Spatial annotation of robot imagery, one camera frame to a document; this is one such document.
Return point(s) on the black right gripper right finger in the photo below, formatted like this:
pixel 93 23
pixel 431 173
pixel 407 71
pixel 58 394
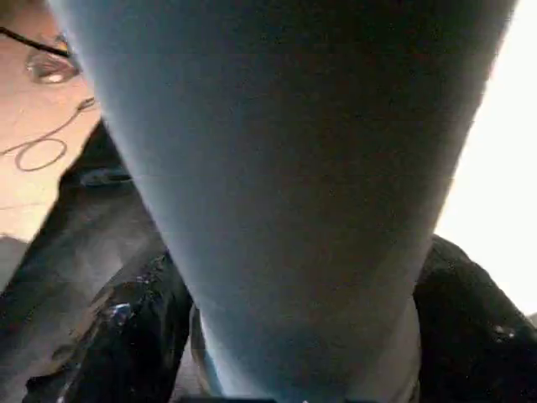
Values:
pixel 478 344

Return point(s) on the white plastic table leg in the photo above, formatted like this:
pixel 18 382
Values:
pixel 294 168

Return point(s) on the white plastic table top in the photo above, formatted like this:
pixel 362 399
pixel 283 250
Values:
pixel 503 185

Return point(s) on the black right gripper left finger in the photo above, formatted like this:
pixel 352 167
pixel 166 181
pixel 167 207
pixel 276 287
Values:
pixel 126 344

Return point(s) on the crumpled clear plastic bag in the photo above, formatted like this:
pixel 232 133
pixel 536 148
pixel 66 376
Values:
pixel 50 65

